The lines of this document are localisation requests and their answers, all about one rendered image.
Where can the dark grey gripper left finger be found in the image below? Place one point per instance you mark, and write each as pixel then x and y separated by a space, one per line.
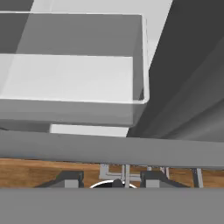
pixel 71 178

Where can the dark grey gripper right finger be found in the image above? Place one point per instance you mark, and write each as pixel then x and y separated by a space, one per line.
pixel 153 178

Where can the white rimmed round black thing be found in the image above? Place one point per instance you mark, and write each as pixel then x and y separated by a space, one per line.
pixel 117 183

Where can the grey metal stool frame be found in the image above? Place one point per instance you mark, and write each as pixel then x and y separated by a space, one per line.
pixel 104 173
pixel 199 176

